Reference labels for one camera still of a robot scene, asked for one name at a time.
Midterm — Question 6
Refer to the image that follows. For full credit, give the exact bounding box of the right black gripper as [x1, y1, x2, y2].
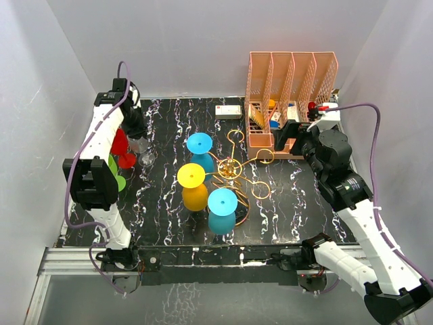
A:
[273, 120, 329, 180]

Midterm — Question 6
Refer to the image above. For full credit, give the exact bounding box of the clear wine glass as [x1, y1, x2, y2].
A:
[127, 137, 156, 167]

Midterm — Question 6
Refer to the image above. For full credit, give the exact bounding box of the red wine glass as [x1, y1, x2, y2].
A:
[110, 128, 136, 169]

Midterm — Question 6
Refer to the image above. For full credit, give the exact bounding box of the green wine glass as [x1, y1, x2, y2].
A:
[108, 155, 126, 192]

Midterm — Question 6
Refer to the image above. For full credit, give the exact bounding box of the blue wine glass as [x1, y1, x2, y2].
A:
[208, 188, 238, 235]
[187, 133, 214, 173]

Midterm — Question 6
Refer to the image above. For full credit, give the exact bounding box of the yellow wine glass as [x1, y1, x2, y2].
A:
[177, 163, 208, 212]

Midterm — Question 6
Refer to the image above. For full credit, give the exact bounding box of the blue wine glass front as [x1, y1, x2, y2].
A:
[208, 188, 238, 235]

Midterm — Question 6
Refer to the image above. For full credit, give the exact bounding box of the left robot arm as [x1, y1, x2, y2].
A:
[62, 77, 145, 271]

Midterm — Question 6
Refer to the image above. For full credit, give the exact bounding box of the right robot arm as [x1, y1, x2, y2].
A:
[273, 120, 432, 324]

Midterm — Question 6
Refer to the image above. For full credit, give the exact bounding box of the red button black device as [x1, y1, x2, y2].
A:
[307, 102, 319, 121]

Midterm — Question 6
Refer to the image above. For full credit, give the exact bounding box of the pink desk file organizer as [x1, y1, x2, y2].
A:
[244, 51, 339, 160]

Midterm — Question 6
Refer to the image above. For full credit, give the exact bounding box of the white small box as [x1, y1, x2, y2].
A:
[215, 105, 242, 120]

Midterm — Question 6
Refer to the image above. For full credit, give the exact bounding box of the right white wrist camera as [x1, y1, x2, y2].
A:
[307, 102, 341, 132]

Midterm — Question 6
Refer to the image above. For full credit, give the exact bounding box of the gold wire glass rack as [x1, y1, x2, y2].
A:
[206, 129, 275, 227]

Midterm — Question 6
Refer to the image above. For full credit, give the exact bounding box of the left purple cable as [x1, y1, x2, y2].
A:
[63, 60, 133, 295]

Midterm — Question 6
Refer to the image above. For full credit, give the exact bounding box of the black base frame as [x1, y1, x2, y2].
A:
[37, 242, 403, 288]

